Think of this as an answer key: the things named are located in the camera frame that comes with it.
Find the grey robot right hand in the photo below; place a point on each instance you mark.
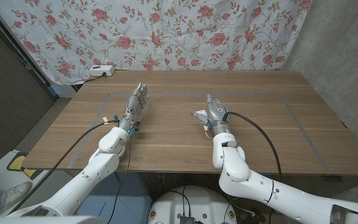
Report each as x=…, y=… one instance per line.
x=218, y=113

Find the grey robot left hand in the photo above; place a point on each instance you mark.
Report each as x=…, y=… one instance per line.
x=135, y=105

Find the white AirPods case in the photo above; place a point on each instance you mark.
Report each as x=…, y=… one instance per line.
x=201, y=111

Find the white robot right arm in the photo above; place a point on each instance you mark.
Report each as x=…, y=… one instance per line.
x=259, y=189

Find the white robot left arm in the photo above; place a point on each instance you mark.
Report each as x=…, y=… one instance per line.
x=85, y=180

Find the white power strip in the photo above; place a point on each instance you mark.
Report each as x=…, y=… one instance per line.
x=102, y=70

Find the floral backdrop cloth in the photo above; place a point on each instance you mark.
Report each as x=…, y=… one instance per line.
x=166, y=34

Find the pale blue floor plate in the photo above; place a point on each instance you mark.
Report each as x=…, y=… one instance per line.
x=135, y=199

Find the white round robot torso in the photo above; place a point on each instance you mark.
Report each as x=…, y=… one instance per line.
x=197, y=205

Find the white sneaker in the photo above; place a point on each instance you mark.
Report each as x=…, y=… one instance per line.
x=15, y=194

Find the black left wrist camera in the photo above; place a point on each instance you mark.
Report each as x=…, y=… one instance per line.
x=136, y=126

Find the black door frame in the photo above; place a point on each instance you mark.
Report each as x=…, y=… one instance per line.
x=33, y=73

